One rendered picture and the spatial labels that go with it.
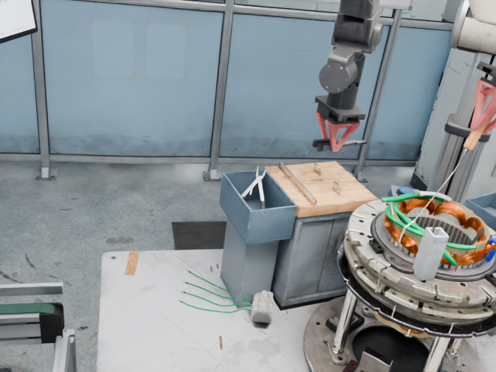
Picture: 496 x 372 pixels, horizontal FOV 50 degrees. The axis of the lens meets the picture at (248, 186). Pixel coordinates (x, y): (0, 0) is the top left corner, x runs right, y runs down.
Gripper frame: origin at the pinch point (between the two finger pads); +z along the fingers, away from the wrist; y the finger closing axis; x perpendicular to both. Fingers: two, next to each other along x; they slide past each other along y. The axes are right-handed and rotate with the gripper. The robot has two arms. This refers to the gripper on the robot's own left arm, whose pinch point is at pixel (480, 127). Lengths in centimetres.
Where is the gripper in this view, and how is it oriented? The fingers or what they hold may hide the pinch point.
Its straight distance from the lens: 98.3
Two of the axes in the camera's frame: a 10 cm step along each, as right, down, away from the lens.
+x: -1.4, -4.1, 9.0
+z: -4.5, 8.3, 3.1
